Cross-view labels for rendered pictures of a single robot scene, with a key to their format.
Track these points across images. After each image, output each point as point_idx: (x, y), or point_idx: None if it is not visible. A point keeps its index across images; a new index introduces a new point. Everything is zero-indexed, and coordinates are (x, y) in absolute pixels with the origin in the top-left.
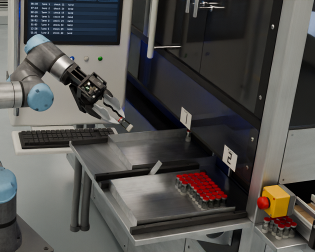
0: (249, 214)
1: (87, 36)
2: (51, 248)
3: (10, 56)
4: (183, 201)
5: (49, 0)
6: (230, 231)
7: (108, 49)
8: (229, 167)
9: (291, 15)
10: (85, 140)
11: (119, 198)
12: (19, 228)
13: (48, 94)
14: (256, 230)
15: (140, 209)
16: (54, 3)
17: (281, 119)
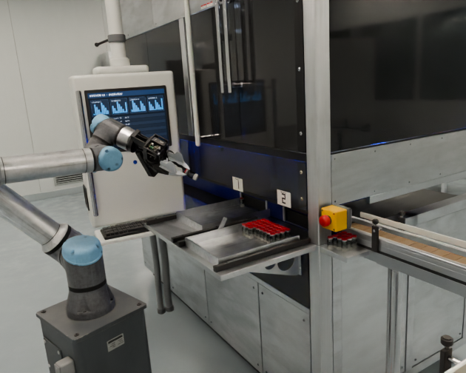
0: (312, 239)
1: None
2: (143, 303)
3: None
4: (253, 242)
5: (109, 115)
6: (298, 261)
7: None
8: (285, 206)
9: (313, 49)
10: (157, 219)
11: (197, 249)
12: (110, 291)
13: (117, 153)
14: (322, 250)
15: (217, 254)
16: (112, 118)
17: (323, 144)
